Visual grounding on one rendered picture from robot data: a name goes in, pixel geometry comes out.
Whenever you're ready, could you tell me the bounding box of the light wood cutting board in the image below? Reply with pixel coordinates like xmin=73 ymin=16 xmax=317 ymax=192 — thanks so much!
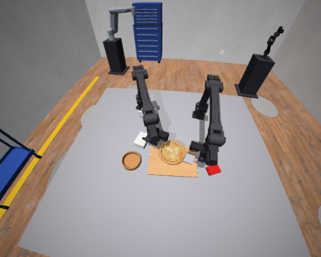
xmin=148 ymin=145 xmax=198 ymax=177

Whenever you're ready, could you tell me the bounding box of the pizza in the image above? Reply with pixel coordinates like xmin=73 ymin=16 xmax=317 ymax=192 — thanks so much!
xmin=158 ymin=140 xmax=186 ymax=165

